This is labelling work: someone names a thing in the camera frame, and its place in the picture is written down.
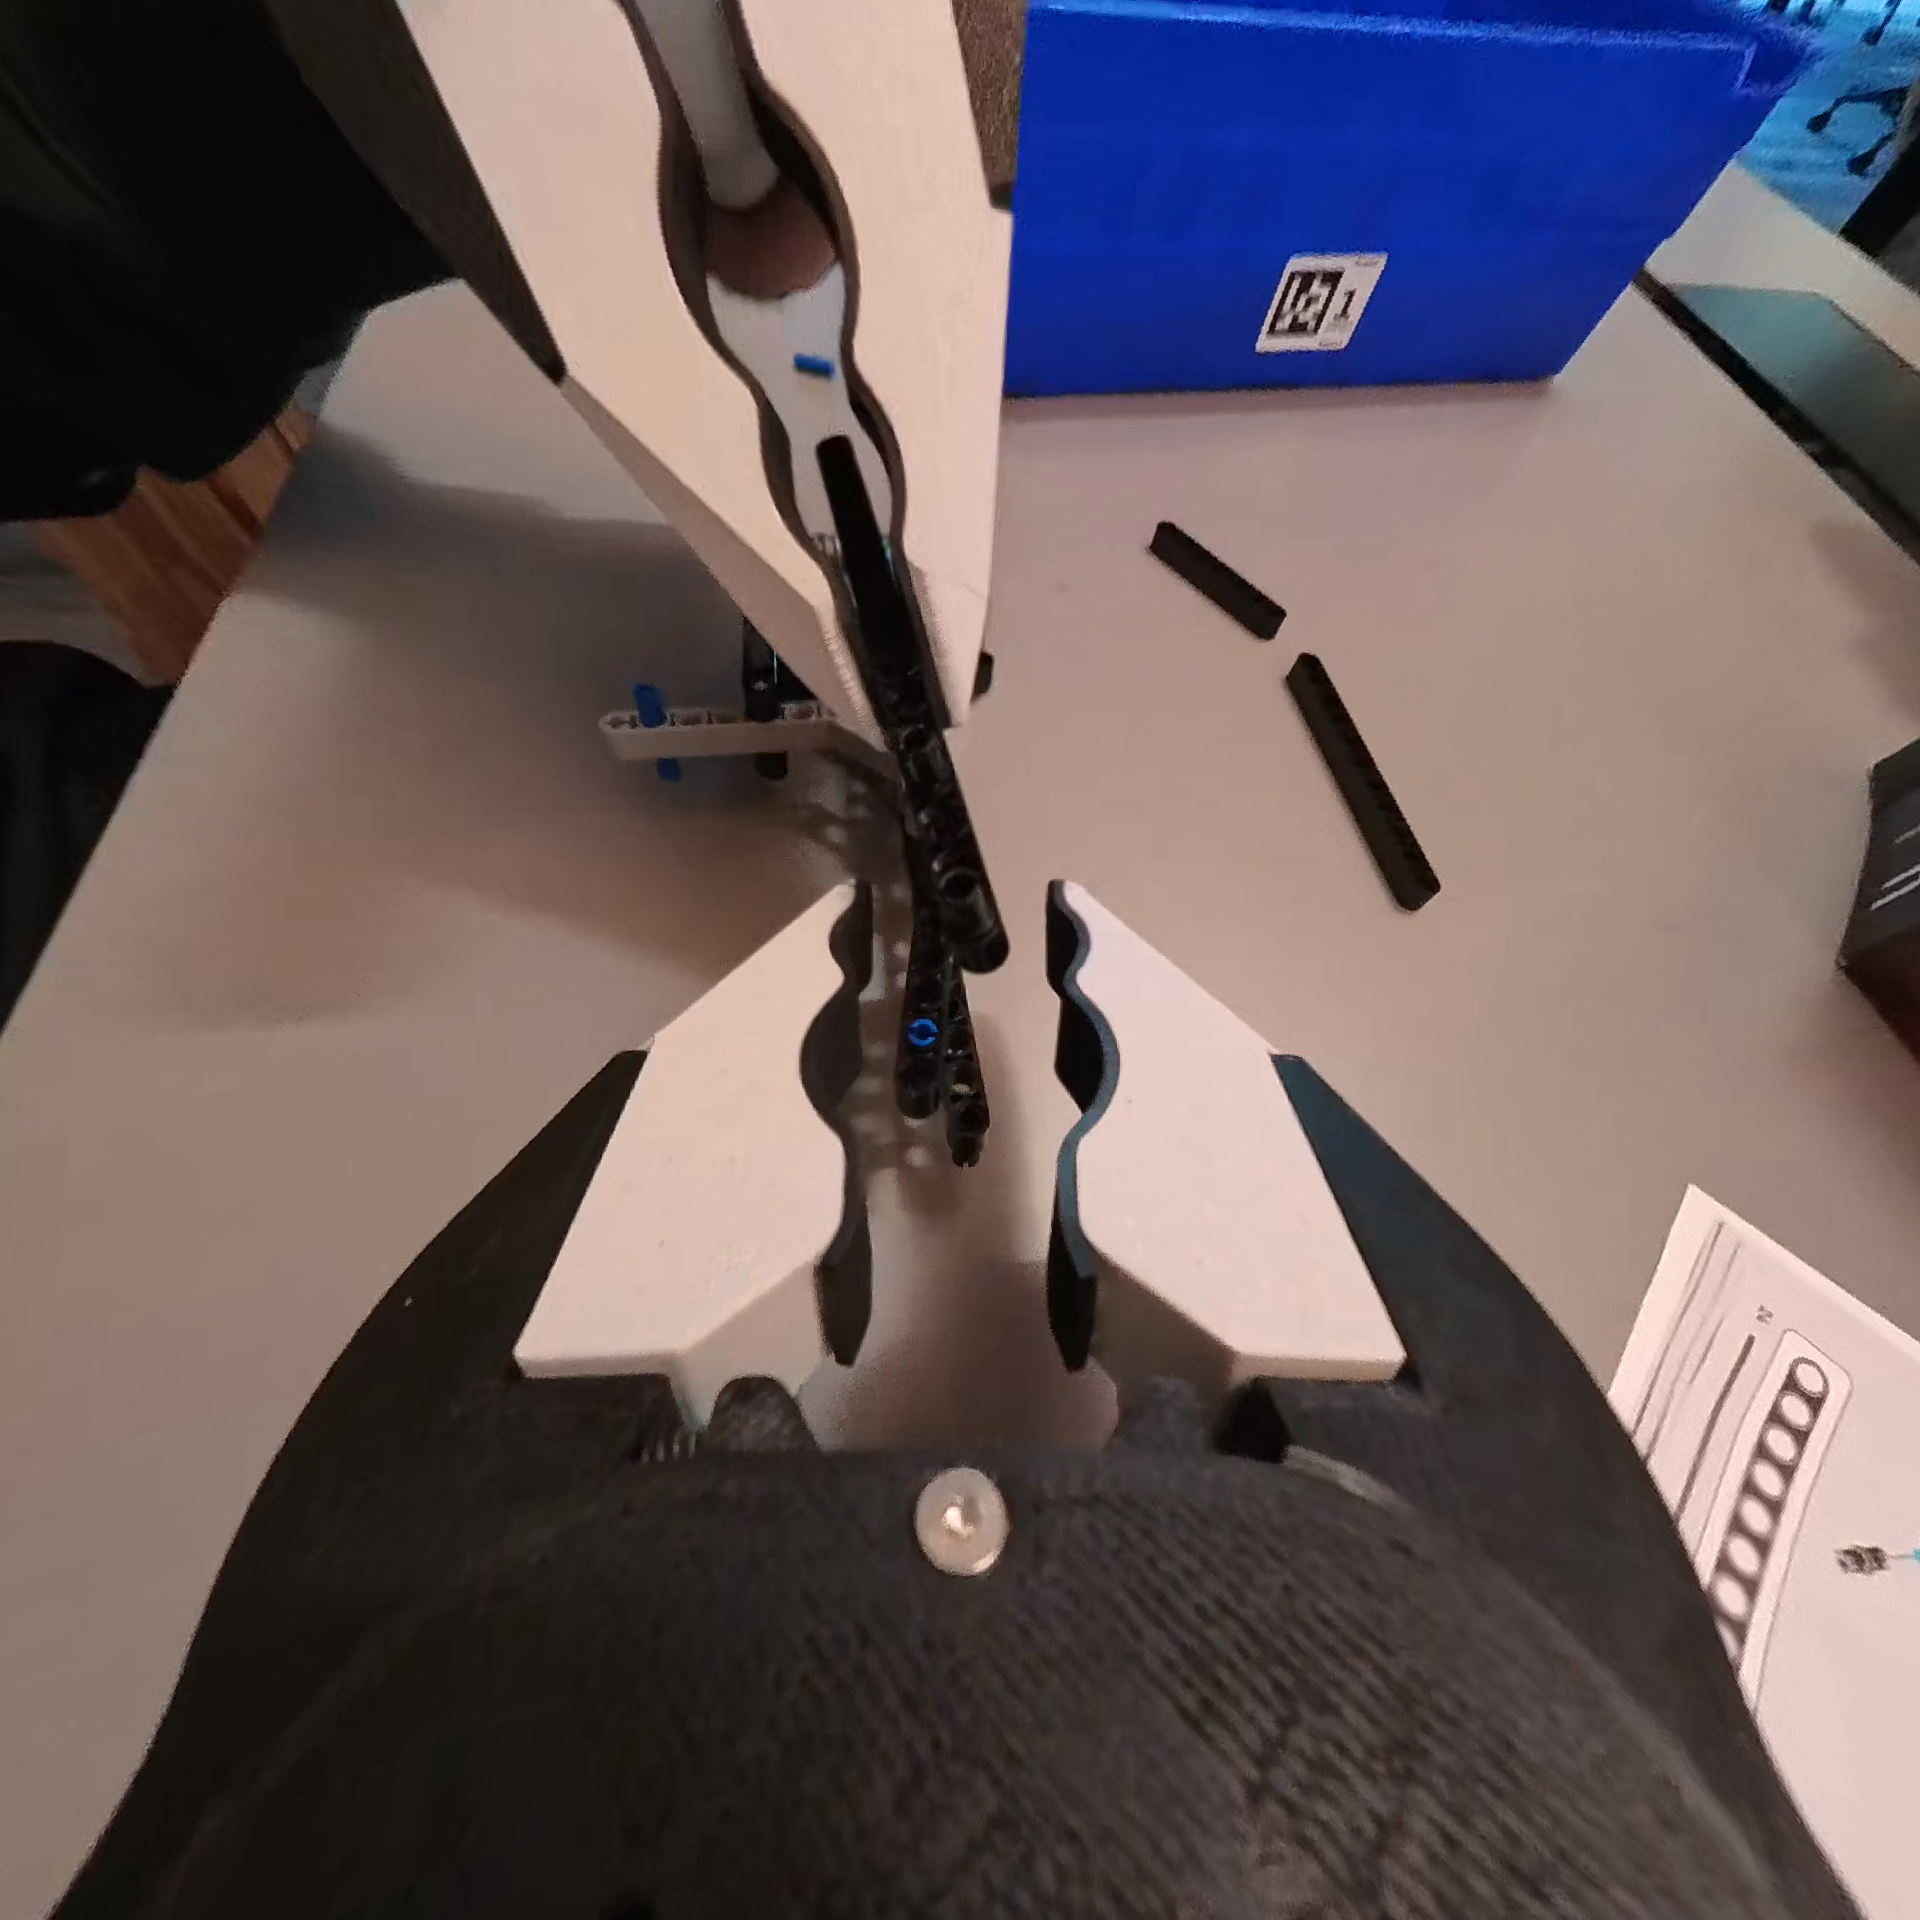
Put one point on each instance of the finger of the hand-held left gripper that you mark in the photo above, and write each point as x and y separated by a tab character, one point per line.
600	225
930	300

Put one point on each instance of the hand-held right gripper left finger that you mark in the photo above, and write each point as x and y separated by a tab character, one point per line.
706	1200

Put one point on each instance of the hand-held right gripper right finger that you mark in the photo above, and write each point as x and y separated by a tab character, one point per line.
1234	1200

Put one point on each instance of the toy brick motor assembly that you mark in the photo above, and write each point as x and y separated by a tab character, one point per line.
706	724

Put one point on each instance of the black toy frame beam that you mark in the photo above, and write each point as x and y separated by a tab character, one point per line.
930	780

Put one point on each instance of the person's left forearm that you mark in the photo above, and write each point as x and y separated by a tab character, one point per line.
148	225

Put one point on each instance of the black flat desk panel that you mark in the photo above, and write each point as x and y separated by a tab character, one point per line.
1801	356

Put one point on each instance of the person's left hand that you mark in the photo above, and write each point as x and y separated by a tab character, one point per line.
772	244

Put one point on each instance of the blue plastic bin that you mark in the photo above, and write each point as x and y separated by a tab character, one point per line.
1201	148

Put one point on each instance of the short black toy beam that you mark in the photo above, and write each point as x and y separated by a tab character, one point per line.
1220	584

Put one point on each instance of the long black toy beam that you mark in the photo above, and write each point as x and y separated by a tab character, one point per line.
1362	780

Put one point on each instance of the white instruction booklet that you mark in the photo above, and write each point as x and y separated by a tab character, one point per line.
1801	1576

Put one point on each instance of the black toy set box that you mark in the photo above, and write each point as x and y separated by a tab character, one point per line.
1887	898

